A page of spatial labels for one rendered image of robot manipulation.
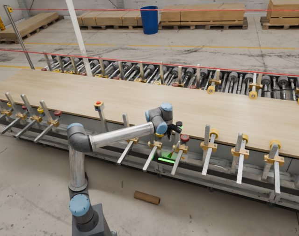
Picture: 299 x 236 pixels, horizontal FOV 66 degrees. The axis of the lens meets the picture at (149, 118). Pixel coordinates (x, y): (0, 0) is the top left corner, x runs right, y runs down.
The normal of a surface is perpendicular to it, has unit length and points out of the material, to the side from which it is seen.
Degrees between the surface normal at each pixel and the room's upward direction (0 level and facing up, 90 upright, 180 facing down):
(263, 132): 0
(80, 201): 5
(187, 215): 0
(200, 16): 90
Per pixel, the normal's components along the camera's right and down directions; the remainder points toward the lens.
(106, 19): -0.30, 0.62
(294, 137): -0.09, -0.78
